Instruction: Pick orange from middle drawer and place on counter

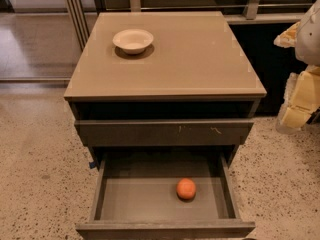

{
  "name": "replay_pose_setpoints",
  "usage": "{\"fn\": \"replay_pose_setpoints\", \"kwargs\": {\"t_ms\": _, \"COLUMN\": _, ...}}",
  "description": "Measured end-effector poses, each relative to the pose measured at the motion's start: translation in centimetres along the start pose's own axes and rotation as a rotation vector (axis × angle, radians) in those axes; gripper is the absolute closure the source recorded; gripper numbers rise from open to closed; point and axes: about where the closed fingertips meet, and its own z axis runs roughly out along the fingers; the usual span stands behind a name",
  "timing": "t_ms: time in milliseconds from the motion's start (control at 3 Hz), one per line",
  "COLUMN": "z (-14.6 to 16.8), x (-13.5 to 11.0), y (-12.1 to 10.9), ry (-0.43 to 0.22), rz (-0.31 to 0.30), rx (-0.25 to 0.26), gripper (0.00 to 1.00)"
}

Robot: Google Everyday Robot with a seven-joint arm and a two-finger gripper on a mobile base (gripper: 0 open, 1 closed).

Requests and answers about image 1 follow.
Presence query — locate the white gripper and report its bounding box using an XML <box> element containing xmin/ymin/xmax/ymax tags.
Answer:
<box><xmin>274</xmin><ymin>0</ymin><xmax>320</xmax><ymax>129</ymax></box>

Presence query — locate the orange fruit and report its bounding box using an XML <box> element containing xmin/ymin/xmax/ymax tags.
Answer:
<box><xmin>176</xmin><ymin>178</ymin><xmax>196</xmax><ymax>200</ymax></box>

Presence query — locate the grey drawer cabinet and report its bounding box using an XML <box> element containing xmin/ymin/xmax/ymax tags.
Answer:
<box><xmin>64</xmin><ymin>12</ymin><xmax>266</xmax><ymax>165</ymax></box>

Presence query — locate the grey top drawer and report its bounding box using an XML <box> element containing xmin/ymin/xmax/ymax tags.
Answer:
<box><xmin>75</xmin><ymin>119</ymin><xmax>253</xmax><ymax>147</ymax></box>

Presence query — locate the grey open middle drawer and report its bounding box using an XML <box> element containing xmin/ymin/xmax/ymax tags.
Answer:
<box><xmin>76</xmin><ymin>152</ymin><xmax>255</xmax><ymax>240</ymax></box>

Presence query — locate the white bowl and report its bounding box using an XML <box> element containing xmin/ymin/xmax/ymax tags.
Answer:
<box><xmin>112</xmin><ymin>29</ymin><xmax>154</xmax><ymax>55</ymax></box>

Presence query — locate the blue tape piece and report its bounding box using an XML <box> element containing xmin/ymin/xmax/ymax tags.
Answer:
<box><xmin>89</xmin><ymin>161</ymin><xmax>97</xmax><ymax>169</ymax></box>

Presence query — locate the metal window frame post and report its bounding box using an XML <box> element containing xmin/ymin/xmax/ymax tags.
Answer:
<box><xmin>65</xmin><ymin>0</ymin><xmax>89</xmax><ymax>50</ymax></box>

